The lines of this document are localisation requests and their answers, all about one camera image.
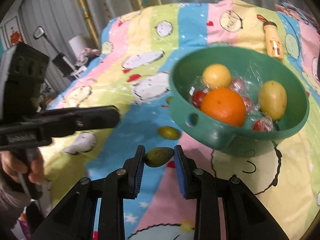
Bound small green lime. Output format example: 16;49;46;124
144;147;174;168

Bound small yellow-green lime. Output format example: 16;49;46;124
157;126;181;140

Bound large yellow lemon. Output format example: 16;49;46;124
202;64;232;89

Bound pink fleece sleeve forearm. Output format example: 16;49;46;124
1;174;31;229

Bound plastic-wrapped red fruits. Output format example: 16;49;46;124
188;64;275;132

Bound person's left hand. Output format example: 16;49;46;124
1;151;45;185

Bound small mirror on stand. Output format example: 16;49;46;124
33;25;76;81

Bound green plastic basin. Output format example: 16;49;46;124
169;47;310;156

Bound white bags pile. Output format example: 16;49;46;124
68;35;100;79

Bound colourful striped cartoon bedsheet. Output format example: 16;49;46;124
42;0;319;239

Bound orange fruit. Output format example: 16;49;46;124
200;87;247;127

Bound yellow-green pear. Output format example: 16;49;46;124
258;80;287;121

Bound yellow bear thermos bottle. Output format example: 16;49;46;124
257;14;284;61

